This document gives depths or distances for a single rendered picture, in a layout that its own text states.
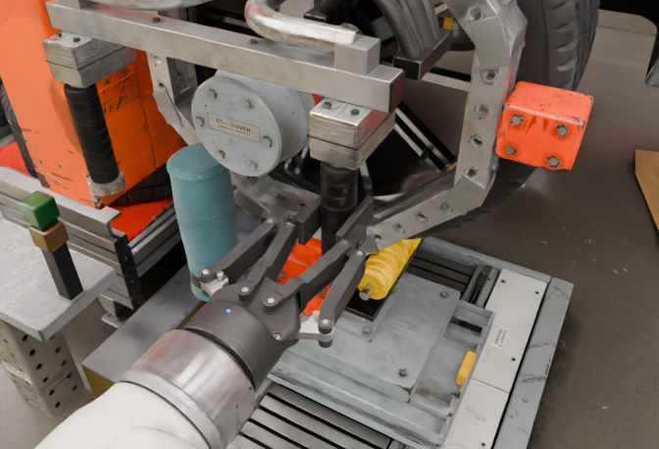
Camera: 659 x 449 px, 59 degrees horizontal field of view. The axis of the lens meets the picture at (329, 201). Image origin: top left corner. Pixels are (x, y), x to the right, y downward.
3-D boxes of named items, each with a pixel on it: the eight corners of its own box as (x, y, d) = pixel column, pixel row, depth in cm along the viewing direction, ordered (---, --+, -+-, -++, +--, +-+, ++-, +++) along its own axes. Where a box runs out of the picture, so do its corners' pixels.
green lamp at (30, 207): (62, 216, 92) (55, 195, 90) (41, 230, 90) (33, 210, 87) (44, 208, 94) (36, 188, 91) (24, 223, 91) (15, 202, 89)
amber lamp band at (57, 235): (71, 239, 95) (64, 221, 93) (51, 254, 93) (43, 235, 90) (53, 231, 97) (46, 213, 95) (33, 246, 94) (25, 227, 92)
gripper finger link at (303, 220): (304, 246, 58) (297, 243, 58) (336, 207, 63) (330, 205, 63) (303, 223, 56) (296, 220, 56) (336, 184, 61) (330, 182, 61)
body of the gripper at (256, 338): (177, 374, 49) (241, 301, 55) (262, 419, 45) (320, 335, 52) (161, 314, 44) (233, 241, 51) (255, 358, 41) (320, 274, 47)
